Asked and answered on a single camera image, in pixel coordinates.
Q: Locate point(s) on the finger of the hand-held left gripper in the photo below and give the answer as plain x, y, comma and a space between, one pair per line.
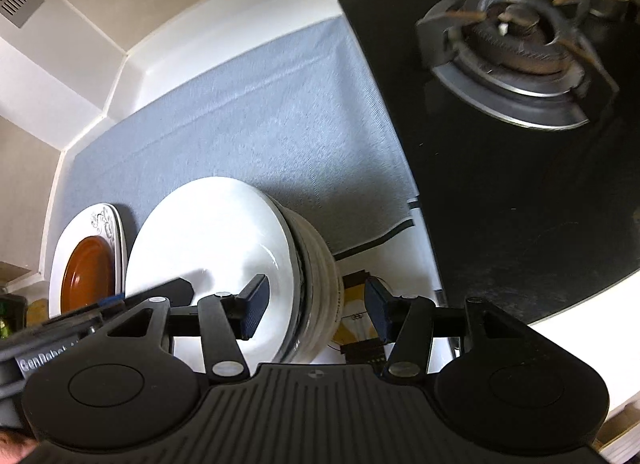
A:
165, 291

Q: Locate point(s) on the brown plate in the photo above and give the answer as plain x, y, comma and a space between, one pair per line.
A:
89, 271

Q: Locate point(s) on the black glass gas stove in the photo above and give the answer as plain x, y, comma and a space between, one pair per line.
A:
500, 194

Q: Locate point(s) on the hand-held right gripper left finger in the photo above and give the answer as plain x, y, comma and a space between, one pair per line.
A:
253, 310

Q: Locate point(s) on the white deep plate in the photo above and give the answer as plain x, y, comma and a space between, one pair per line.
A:
210, 239

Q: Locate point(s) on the grey fabric mat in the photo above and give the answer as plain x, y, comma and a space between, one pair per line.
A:
260, 108

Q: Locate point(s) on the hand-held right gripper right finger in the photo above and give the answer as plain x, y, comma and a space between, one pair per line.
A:
378, 313

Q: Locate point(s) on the white printed cloth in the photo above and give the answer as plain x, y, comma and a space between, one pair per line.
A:
415, 254

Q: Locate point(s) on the cream bowl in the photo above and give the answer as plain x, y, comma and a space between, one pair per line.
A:
316, 294
338, 299

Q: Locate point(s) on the white floral plate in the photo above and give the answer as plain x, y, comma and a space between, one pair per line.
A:
102, 221

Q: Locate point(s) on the black rack with green packets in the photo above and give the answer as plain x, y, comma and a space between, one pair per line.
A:
11, 316

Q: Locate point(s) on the gas burner with pan support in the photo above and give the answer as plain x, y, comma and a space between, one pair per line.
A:
520, 53

